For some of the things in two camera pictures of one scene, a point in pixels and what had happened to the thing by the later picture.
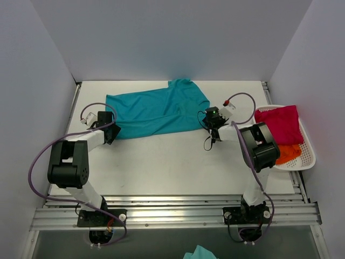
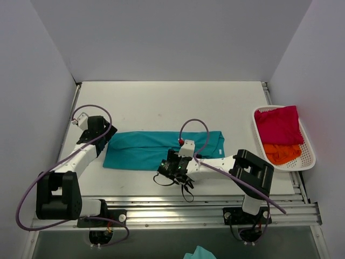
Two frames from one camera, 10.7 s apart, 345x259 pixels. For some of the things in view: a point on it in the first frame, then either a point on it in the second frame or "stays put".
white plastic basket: (306, 159) stays put
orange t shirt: (288, 152) stays put
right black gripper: (211, 122) → (164, 170)
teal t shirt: (179, 107) → (146, 150)
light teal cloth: (200, 252) stays put
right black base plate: (246, 215) stays put
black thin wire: (206, 127) → (182, 189)
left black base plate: (94, 218) stays put
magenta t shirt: (283, 123) stays put
